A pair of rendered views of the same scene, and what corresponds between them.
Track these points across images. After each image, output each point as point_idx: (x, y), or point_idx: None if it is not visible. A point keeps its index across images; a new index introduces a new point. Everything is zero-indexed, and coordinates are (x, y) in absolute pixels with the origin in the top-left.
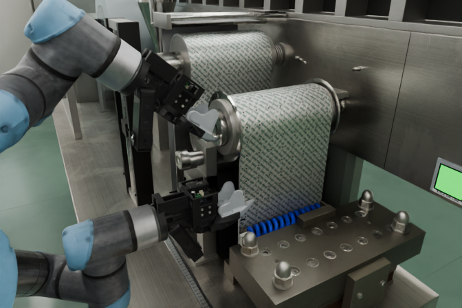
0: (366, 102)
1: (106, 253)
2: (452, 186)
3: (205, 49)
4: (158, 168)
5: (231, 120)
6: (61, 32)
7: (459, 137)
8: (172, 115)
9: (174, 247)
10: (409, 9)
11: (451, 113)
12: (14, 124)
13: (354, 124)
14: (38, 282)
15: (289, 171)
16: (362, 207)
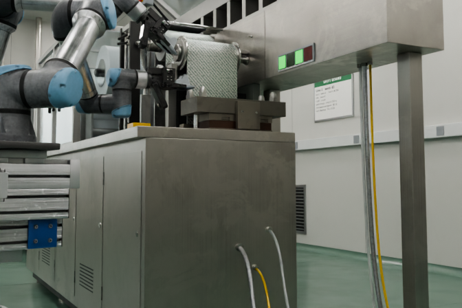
0: (256, 51)
1: (125, 77)
2: (282, 63)
3: (174, 34)
4: None
5: (183, 43)
6: None
7: (282, 42)
8: (156, 33)
9: None
10: (265, 3)
11: (278, 34)
12: None
13: (253, 65)
14: (94, 91)
15: (214, 78)
16: None
